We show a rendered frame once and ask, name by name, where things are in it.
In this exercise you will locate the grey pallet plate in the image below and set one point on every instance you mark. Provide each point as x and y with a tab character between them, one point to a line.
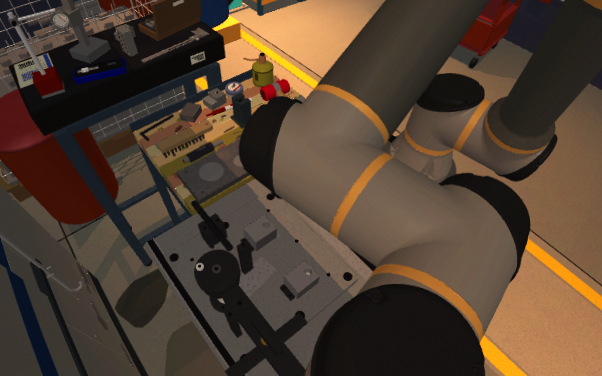
275	261

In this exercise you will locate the round dial gauge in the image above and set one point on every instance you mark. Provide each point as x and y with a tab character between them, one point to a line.
233	88

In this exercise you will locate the blue frame table black top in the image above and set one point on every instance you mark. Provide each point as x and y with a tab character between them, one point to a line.
123	78

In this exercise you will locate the black round knob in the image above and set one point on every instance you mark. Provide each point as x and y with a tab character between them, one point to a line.
217	271

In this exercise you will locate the grey block with hole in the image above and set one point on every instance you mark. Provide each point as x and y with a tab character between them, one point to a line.
301	279
260	232

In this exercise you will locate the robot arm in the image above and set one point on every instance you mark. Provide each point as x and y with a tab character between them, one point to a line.
410	219

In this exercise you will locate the red roller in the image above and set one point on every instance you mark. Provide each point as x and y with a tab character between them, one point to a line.
269	92

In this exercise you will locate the brown drill bit rack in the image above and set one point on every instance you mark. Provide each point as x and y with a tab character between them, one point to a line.
183	138

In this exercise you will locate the blue drum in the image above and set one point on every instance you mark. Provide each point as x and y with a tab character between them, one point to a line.
215	11

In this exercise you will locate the yellow can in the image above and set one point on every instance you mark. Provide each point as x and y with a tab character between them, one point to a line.
263	73

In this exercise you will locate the white rod red base stand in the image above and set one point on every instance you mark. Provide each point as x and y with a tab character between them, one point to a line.
48	82

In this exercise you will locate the grey caliper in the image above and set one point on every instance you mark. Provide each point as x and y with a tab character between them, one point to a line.
176	47

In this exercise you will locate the black hex key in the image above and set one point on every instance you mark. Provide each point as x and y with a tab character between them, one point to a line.
152	129

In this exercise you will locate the small grey block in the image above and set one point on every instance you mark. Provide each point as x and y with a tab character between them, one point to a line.
214	98

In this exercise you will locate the brown wooden box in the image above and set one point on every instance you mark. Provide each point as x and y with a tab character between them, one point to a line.
170	18

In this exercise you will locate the red drum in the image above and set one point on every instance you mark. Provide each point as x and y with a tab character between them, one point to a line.
35	162

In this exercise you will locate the dark teal block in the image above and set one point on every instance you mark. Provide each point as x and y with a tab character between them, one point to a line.
241	109

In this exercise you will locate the red tool cart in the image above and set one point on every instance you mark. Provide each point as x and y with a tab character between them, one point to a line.
489	26

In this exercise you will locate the grey gauge stand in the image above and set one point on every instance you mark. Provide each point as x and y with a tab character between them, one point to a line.
88	48

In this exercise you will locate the grey metal block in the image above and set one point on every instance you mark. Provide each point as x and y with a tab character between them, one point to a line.
126	40

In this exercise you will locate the black cylinder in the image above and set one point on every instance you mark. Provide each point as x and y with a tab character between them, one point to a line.
199	152

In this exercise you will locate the grey tray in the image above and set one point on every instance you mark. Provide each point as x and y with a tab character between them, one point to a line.
196	185

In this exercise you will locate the white label card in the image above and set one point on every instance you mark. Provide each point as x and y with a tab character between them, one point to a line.
27	72

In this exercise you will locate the black post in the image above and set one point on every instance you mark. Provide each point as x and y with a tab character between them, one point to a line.
245	256

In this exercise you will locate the dark grey block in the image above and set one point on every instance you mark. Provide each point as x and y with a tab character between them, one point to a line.
191	112

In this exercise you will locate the yellow box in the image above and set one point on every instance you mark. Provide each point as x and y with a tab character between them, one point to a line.
228	31

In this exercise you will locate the grey round blank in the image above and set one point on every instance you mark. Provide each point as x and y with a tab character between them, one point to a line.
210	170

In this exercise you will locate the blue case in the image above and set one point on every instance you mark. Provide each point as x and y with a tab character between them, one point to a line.
100	70

